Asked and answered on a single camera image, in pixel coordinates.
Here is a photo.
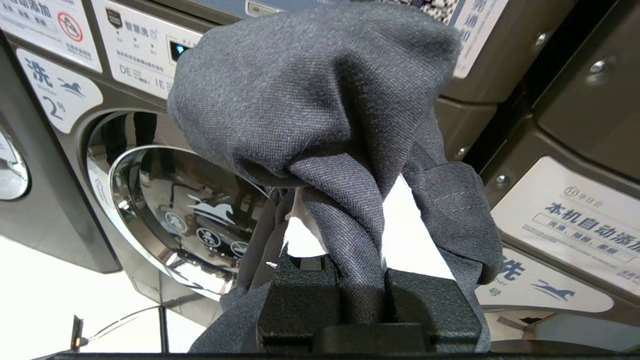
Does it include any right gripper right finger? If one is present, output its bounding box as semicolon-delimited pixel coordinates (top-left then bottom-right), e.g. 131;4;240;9
384;269;482;353

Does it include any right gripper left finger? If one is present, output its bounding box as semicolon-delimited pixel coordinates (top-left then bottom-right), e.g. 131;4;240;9
256;250;346;353

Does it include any dark grey garment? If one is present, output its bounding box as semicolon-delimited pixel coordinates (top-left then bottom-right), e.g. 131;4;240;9
167;2;504;354

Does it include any dark grey front-loading laundry machine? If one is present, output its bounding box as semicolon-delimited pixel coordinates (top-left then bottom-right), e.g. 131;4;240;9
0;30;122;274
475;0;640;354
0;0;576;328

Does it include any white printed label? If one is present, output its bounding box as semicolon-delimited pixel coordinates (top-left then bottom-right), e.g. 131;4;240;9
475;247;615;314
15;47;104;135
91;0;203;101
451;0;509;80
490;156;640;297
0;0;103;74

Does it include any round chrome-rimmed glass machine door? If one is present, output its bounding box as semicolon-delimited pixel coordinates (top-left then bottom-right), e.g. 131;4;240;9
86;110;276;303
0;125;31;202

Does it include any small black sensor with light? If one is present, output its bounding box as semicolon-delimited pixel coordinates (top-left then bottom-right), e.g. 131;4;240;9
71;315;90;352

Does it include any black upright post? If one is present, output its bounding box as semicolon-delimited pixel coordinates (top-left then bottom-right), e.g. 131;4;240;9
158;306;170;354

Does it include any thin grey cable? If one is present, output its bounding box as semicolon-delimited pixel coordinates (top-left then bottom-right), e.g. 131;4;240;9
89;305;162;342

